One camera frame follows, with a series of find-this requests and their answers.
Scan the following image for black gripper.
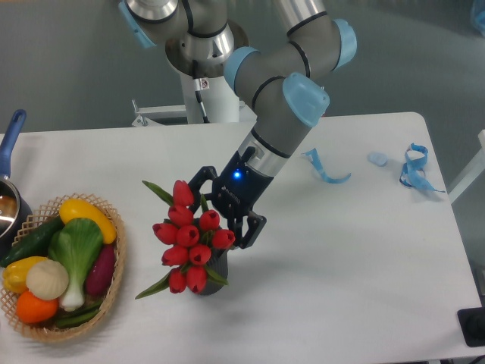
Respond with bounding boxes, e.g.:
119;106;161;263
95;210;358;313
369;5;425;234
188;150;273;249

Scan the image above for red tulip bouquet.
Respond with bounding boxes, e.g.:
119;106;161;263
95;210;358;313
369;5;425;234
136;180;235;299

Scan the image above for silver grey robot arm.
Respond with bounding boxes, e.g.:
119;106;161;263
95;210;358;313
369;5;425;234
118;1;357;249

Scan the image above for dark grey ribbed vase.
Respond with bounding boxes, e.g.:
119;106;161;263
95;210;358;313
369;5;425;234
191;218;230;297

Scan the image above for blue ribbon strip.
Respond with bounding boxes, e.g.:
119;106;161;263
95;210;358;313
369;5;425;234
302;148;352;184

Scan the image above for purple sweet potato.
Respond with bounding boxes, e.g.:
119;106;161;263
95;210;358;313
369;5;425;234
85;245;116;296

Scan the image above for green bok choy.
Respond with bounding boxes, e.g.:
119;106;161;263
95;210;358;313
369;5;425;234
48;218;103;312

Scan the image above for woven wicker basket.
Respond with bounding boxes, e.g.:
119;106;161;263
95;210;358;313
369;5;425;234
1;193;127;343

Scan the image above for tangled blue ribbon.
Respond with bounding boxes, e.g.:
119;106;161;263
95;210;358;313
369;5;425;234
399;143;445;193

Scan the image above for green cucumber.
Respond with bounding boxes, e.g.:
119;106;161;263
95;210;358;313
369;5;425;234
1;216;64;268

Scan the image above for green bean pods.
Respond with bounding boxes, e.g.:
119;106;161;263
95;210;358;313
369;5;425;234
54;300;102;329

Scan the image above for orange fruit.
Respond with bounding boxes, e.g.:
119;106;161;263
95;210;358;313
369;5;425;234
16;291;58;324

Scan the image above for yellow bell pepper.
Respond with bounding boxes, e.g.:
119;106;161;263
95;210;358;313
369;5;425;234
2;256;48;294

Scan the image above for black device at edge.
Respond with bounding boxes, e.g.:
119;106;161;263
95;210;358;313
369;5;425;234
457;307;484;347

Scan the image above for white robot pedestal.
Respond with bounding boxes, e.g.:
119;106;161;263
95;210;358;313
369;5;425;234
132;73;256;127

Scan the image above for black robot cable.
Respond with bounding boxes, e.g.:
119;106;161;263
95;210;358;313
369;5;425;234
191;59;210;124

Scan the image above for blue handled saucepan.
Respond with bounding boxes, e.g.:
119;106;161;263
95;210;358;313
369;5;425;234
1;109;32;259

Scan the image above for white frame at right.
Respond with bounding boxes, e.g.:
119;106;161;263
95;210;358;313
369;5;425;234
448;130;484;204

